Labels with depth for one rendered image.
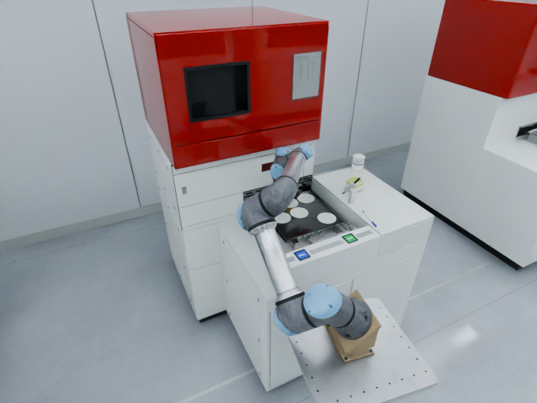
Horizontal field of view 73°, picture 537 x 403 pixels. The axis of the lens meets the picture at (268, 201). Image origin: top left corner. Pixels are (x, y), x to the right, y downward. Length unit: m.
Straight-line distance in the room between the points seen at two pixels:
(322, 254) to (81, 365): 1.68
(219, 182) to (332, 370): 1.05
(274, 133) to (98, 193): 2.04
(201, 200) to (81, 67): 1.59
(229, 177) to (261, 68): 0.58
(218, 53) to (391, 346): 1.37
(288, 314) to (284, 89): 1.05
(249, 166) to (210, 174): 0.22
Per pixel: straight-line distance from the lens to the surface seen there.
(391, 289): 2.20
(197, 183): 1.89
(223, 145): 1.79
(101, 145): 3.33
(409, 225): 1.92
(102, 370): 2.59
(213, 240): 2.13
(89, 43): 3.12
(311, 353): 1.48
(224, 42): 1.66
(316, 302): 1.26
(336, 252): 1.67
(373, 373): 1.48
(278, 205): 1.34
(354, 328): 1.37
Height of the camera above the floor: 2.05
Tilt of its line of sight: 34 degrees down
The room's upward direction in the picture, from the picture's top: straight up
